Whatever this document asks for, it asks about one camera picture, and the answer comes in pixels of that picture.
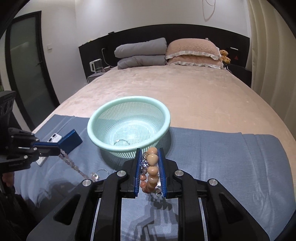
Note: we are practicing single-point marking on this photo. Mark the grey nightstand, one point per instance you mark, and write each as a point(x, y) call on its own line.
point(97, 76)

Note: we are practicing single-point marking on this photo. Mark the cream curtain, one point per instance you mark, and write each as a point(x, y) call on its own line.
point(272, 58)

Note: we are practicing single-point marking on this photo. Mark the white smartphone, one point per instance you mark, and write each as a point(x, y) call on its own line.
point(54, 137)

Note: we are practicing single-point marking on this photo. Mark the blue cloth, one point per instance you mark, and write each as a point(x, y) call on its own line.
point(208, 150)

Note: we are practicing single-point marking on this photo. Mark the green mesh plastic basket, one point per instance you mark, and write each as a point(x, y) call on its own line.
point(104, 115)

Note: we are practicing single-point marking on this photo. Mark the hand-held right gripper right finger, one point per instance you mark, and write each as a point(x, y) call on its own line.
point(161, 172)

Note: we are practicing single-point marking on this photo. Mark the blue jewelry box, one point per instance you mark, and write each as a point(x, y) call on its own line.
point(71, 141)

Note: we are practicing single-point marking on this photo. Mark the frosted glass door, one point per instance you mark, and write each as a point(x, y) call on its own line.
point(27, 69)

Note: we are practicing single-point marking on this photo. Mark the pink ruffled pillow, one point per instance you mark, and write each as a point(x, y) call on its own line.
point(192, 47)
point(194, 61)

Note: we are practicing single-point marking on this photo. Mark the thin silver bangle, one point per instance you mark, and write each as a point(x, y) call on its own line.
point(119, 140)

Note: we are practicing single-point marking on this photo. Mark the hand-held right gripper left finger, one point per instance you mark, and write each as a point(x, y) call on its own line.
point(138, 172)

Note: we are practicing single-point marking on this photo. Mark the person's left hand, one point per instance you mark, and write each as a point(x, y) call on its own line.
point(8, 179)

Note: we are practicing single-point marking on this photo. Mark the black nightstand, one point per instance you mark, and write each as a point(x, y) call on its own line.
point(240, 73)

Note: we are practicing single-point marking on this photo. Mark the clear electric kettle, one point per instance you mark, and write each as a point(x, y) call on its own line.
point(96, 66)

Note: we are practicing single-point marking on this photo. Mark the brown teddy bear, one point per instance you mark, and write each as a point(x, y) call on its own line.
point(224, 56)

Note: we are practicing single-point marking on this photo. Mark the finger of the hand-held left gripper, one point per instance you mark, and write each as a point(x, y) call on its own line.
point(49, 152)
point(46, 144)

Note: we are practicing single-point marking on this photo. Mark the black headboard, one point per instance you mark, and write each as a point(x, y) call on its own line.
point(138, 34)

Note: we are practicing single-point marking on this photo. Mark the pink bed cover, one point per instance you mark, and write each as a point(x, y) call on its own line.
point(185, 92)

